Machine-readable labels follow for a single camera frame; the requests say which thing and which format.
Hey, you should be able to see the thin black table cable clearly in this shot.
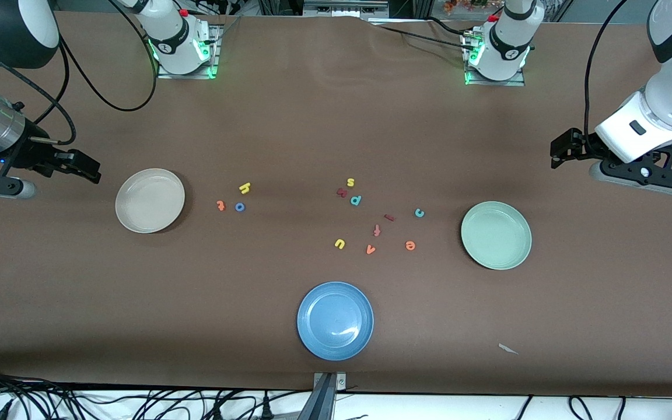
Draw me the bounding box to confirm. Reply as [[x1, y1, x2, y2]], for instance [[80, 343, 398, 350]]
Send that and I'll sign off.
[[371, 20, 477, 50]]

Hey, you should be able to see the brown table cover sheet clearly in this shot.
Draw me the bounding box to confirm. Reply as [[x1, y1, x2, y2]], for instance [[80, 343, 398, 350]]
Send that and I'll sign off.
[[0, 12, 672, 398]]

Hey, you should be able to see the blue plate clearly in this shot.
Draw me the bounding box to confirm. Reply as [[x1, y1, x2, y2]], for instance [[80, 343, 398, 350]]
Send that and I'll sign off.
[[296, 281, 375, 362]]

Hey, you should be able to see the pale green plate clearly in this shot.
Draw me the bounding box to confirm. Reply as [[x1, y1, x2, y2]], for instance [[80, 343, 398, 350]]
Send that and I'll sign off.
[[460, 201, 533, 271]]

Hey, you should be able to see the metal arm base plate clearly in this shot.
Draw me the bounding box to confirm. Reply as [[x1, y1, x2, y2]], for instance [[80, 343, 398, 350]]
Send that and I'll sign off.
[[464, 29, 527, 87], [156, 24, 221, 80]]

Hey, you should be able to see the orange flower decoration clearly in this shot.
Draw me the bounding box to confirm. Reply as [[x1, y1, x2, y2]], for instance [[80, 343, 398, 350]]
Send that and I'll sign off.
[[444, 0, 503, 12]]

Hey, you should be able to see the aluminium frame rail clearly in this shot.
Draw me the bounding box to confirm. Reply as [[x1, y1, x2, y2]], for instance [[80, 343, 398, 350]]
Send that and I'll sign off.
[[304, 0, 389, 17]]

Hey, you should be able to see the beige brown plate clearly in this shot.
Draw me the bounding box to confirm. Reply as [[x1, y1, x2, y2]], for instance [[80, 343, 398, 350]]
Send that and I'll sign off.
[[115, 168, 186, 235]]

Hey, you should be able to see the grey metal mount bracket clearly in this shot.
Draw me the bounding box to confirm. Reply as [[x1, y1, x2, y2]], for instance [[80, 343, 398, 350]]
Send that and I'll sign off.
[[296, 372, 348, 420]]

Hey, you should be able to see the black floor cable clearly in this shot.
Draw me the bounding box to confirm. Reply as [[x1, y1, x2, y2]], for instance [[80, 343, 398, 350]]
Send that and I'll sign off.
[[511, 395, 534, 420], [568, 395, 628, 420], [0, 365, 80, 420], [138, 388, 290, 420]]

